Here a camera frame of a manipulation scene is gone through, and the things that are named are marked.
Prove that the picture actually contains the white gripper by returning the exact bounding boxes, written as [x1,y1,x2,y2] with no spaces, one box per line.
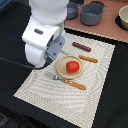
[22,17,65,66]

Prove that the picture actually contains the red tomato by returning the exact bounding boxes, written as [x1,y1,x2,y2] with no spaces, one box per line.
[66,61,80,73]

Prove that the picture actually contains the brown sausage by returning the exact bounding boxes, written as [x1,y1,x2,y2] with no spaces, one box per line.
[72,42,91,52]

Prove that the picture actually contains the grey two-handled pot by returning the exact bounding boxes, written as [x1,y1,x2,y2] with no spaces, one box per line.
[80,3,108,26]

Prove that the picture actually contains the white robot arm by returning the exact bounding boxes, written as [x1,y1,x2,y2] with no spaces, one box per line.
[22,0,69,65]

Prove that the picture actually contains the beige round plate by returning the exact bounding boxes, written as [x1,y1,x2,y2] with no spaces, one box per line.
[56,55,84,79]

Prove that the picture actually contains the white woven placemat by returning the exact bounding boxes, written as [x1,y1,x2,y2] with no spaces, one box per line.
[14,34,115,128]

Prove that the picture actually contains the beige bowl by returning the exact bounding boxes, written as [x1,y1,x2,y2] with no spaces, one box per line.
[119,5,128,30]

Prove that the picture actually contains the fork with wooden handle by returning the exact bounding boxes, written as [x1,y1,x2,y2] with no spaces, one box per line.
[45,71,86,90]

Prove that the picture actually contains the knife with wooden handle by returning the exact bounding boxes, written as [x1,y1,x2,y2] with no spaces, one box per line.
[61,50,98,63]

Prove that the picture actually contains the grey saucepan with handle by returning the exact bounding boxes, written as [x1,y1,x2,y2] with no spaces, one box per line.
[66,2,79,20]

